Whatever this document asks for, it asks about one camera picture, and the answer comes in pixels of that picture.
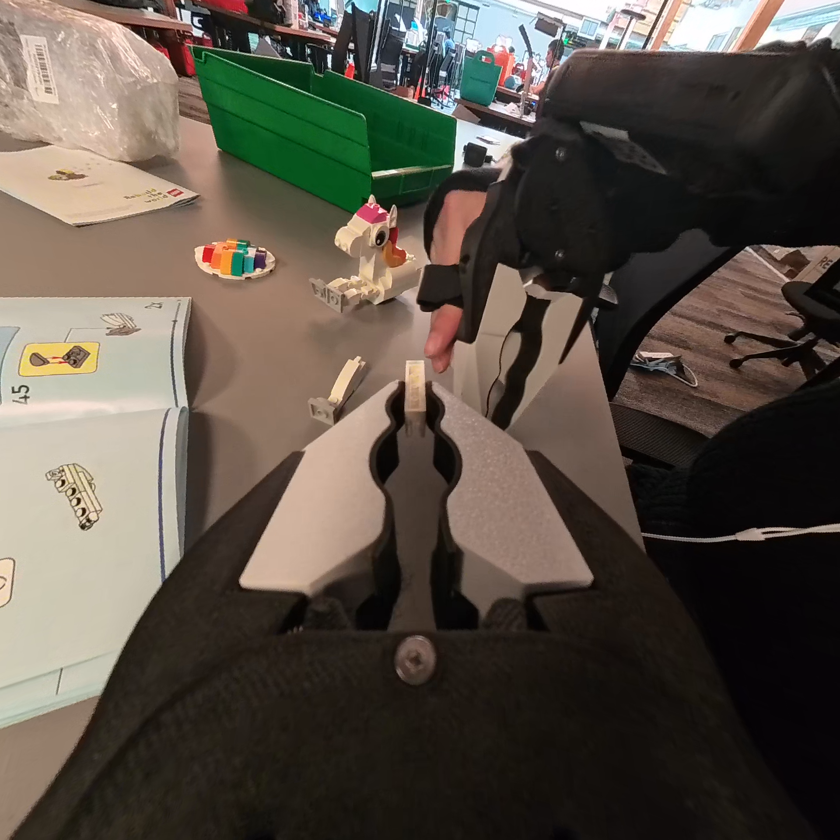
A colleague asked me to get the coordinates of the closed instruction booklet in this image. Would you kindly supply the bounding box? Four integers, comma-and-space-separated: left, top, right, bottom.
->
0, 144, 202, 228

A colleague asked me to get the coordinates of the green tote bag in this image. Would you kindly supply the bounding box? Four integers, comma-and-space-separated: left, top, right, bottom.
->
458, 50, 504, 106

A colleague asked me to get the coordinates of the white drawstring cord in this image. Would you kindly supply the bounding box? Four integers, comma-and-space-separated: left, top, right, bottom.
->
642, 523, 840, 544

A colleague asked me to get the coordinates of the white lego wing piece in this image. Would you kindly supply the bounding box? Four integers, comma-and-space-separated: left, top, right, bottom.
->
308, 356, 366, 425

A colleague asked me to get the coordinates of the clear plastic bag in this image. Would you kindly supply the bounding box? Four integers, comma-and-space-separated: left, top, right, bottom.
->
0, 0, 182, 163

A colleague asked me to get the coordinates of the litter on floor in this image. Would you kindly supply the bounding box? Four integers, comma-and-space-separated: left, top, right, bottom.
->
629, 350, 700, 389

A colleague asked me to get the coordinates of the small white lego piece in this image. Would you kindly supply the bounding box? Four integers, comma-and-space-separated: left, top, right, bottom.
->
403, 360, 429, 437

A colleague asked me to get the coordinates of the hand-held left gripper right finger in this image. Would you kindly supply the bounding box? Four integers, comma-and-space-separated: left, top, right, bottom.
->
430, 381, 595, 613

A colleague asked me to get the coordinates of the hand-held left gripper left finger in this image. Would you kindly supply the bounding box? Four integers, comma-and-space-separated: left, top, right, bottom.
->
239, 381, 403, 596

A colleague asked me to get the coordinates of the white plate with coloured bricks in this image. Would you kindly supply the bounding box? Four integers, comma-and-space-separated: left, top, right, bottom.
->
194, 238, 277, 282

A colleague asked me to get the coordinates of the black office chair with castors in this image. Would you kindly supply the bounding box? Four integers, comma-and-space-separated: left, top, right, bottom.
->
724, 281, 840, 380

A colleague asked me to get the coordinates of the person's right hand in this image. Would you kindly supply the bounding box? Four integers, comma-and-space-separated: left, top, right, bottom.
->
423, 169, 503, 375

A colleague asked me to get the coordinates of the open instruction booklet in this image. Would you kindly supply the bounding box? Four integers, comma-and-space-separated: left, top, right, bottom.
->
0, 295, 193, 731

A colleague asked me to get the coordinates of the green plastic bin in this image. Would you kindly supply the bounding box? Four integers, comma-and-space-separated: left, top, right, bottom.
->
190, 45, 458, 212

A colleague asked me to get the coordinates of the white lego unicorn figure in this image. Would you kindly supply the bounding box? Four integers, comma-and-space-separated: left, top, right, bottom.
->
309, 194, 423, 315

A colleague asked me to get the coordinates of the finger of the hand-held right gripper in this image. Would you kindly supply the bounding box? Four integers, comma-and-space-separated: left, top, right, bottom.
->
453, 262, 547, 431
511, 276, 608, 432

